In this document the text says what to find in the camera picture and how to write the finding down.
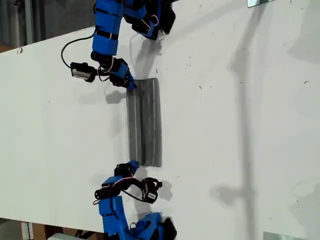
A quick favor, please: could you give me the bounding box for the grey white-striped square towel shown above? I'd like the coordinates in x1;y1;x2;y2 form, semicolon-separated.
125;77;164;168

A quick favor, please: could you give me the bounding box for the black camera stalk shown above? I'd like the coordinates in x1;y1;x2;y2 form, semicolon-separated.
93;65;112;77
129;177;146;188

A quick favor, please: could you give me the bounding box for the black camera cable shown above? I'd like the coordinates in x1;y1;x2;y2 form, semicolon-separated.
121;188;146;202
61;26;97;69

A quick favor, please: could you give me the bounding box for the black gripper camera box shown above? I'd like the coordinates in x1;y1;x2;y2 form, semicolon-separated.
70;62;97;83
140;176;164;205

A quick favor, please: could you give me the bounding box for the white vertical table post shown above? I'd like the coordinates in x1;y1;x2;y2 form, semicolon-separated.
20;221;35;240

